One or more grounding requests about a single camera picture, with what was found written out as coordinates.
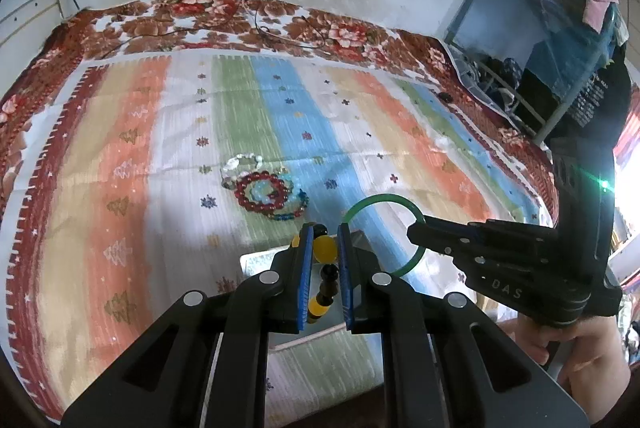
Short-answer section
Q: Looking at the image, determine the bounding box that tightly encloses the green jade bangle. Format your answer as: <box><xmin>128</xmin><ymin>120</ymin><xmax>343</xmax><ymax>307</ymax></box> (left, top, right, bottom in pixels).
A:
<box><xmin>343</xmin><ymin>193</ymin><xmax>426</xmax><ymax>278</ymax></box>

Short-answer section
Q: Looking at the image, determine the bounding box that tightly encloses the yellow and brown bead bracelet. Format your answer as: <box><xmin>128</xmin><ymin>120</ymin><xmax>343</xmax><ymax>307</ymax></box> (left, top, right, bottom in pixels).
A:
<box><xmin>292</xmin><ymin>222</ymin><xmax>346</xmax><ymax>325</ymax></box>

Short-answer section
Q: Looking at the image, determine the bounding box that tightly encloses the right hand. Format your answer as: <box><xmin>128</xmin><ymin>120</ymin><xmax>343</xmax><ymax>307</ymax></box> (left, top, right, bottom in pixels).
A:
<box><xmin>499</xmin><ymin>315</ymin><xmax>631</xmax><ymax>422</ymax></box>

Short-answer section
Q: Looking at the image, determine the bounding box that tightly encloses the striped woven bed mat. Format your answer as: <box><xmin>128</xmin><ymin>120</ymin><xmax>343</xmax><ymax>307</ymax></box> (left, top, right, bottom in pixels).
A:
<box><xmin>1</xmin><ymin>51</ymin><xmax>554</xmax><ymax>419</ymax></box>

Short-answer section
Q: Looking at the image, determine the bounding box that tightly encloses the metal clothes rack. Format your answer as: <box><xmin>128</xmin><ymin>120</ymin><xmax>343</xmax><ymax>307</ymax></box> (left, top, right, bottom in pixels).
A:
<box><xmin>445</xmin><ymin>0</ymin><xmax>629</xmax><ymax>144</ymax></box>

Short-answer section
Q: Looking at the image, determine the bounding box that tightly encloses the floral brown bed blanket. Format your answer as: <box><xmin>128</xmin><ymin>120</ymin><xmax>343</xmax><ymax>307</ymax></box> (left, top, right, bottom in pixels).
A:
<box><xmin>1</xmin><ymin>0</ymin><xmax>559</xmax><ymax>217</ymax></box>

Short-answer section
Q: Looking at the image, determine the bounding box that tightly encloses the white headboard panel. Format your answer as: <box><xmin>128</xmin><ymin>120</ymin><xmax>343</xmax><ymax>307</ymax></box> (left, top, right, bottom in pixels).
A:
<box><xmin>0</xmin><ymin>0</ymin><xmax>62</xmax><ymax>95</ymax></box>

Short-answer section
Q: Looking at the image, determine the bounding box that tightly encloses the dark multicolour bead bracelet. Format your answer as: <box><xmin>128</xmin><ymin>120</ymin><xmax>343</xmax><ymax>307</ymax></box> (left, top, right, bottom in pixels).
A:
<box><xmin>267</xmin><ymin>187</ymin><xmax>310</xmax><ymax>223</ymax></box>

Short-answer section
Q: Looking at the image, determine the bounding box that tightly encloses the dark red bead bracelet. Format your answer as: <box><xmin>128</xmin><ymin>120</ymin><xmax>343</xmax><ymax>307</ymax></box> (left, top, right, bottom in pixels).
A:
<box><xmin>233</xmin><ymin>171</ymin><xmax>292</xmax><ymax>215</ymax></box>

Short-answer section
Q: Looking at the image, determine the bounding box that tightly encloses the pastel charm bead bracelet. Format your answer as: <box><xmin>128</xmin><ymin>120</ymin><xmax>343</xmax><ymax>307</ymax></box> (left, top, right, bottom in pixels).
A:
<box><xmin>220</xmin><ymin>152</ymin><xmax>265</xmax><ymax>191</ymax></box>

